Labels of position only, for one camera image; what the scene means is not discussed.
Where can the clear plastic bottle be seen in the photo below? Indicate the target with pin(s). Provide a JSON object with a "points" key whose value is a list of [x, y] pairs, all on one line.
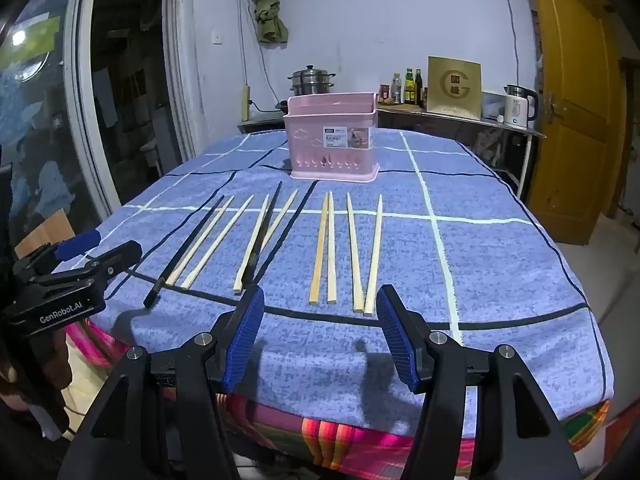
{"points": [[396, 90]]}

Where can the brown wooden board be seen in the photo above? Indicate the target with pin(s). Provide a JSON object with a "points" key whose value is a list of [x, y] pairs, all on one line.
{"points": [[47, 232]]}

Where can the steel steamer pot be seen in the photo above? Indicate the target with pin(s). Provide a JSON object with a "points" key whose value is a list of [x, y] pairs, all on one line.
{"points": [[310, 80]]}

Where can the wooden cutting board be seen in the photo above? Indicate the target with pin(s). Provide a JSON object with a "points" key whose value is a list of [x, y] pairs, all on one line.
{"points": [[400, 106]]}

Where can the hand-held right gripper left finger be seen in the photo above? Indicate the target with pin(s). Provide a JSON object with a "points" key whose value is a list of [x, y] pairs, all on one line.
{"points": [[245, 330]]}

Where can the white sliding door frame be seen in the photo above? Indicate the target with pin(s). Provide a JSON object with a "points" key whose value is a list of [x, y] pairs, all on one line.
{"points": [[80, 110]]}

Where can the steel counter table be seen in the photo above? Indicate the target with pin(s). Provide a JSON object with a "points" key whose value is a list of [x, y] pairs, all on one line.
{"points": [[465, 122]]}

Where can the yellow wooden door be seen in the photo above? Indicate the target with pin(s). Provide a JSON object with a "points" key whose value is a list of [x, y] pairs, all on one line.
{"points": [[570, 110]]}

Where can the red sauce jar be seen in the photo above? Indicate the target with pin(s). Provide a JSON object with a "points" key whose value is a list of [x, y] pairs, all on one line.
{"points": [[384, 94]]}

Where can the colourful striped cloth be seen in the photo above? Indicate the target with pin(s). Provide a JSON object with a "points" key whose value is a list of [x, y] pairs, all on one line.
{"points": [[350, 440]]}

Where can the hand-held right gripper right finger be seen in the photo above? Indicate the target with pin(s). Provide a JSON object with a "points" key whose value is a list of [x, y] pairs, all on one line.
{"points": [[395, 330]]}

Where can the yellow oil bottle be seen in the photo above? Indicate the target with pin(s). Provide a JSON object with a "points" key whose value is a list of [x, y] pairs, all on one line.
{"points": [[409, 90]]}

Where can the beige power strip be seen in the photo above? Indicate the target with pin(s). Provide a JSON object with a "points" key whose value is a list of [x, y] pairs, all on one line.
{"points": [[245, 102]]}

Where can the green hanging cloth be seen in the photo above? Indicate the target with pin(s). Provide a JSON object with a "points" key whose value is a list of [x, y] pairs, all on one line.
{"points": [[270, 20]]}

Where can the white electric kettle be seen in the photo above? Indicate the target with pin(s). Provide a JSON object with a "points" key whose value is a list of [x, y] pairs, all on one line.
{"points": [[517, 110]]}

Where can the gold square box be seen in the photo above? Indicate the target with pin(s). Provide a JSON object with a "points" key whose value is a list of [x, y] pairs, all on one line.
{"points": [[452, 87]]}

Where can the black induction cooker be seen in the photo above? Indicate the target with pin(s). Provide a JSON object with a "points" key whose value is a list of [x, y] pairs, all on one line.
{"points": [[280, 106]]}

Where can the pale wooden chopstick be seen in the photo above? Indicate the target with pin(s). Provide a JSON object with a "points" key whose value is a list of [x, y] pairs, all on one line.
{"points": [[251, 245], [200, 241], [281, 220], [217, 242]]}

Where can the white hanging garment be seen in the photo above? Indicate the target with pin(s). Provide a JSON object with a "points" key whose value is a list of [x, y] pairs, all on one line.
{"points": [[105, 97]]}

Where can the pink plastic utensil basket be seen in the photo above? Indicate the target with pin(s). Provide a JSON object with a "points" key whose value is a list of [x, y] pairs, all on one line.
{"points": [[320, 157]]}

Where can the dark glass bottle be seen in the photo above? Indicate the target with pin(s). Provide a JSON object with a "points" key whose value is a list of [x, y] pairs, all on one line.
{"points": [[419, 90]]}

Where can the black chopstick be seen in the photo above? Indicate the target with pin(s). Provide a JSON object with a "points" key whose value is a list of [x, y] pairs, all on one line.
{"points": [[185, 250], [266, 230]]}

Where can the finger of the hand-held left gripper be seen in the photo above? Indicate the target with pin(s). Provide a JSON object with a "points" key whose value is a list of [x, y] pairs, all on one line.
{"points": [[117, 255], [80, 243]]}

